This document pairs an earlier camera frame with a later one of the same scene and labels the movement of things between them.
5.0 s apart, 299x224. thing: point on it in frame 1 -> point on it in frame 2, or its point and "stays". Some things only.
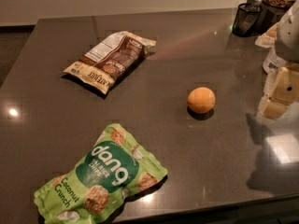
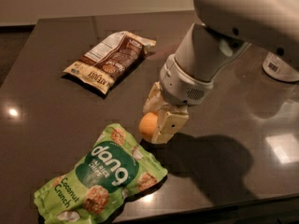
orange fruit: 201,100 -> 148,123
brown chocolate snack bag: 108,59 stays
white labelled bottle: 273,63 stays
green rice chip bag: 114,168 stays
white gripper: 289,37 -> 181,87
